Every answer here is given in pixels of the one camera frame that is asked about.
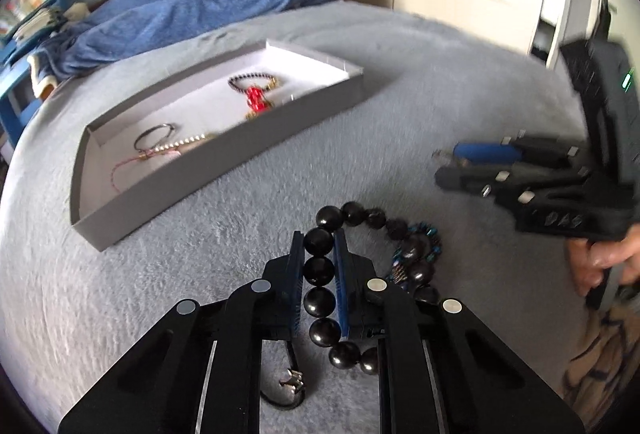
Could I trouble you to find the blue bead bracelet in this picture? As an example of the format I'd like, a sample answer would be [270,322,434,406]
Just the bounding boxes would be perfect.
[389,222,444,286]

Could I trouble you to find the pink cord bracelet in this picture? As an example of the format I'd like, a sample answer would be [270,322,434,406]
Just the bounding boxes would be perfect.
[110,148,182,191]

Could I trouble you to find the person's right hand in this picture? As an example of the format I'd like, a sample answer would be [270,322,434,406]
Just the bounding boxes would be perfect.
[566,224,640,298]

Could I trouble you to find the silver bangle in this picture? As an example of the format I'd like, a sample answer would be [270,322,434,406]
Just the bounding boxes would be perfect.
[134,123,177,151]

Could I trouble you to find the blue quilt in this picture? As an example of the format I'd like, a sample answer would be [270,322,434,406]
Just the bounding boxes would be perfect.
[29,0,348,88]

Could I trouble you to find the grey cardboard box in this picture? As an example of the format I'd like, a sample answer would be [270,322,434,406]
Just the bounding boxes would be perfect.
[69,40,365,252]

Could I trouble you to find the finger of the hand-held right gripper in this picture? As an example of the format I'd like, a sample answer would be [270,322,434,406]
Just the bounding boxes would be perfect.
[435,165,592,206]
[452,133,592,166]

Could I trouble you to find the black hair tie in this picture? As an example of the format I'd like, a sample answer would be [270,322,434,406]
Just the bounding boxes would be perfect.
[259,339,308,411]

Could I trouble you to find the brown bead bracelet red charm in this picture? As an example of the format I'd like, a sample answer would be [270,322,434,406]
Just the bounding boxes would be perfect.
[228,72,282,121]

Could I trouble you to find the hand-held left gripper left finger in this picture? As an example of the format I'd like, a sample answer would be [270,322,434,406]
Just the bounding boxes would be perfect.
[57,230,306,434]

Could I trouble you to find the black bead bracelet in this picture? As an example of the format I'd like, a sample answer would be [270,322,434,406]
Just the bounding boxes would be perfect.
[303,200,442,373]

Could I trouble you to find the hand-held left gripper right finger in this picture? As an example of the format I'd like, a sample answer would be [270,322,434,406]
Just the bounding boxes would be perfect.
[334,230,586,434]

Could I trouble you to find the pearl hair clip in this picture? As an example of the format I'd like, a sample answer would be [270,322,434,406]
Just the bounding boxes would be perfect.
[149,132,219,155]

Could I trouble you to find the person's patterned pants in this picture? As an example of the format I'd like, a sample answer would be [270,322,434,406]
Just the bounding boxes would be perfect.
[561,286,640,433]

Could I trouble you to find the stack of books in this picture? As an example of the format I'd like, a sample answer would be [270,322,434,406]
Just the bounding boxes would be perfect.
[0,0,68,42]

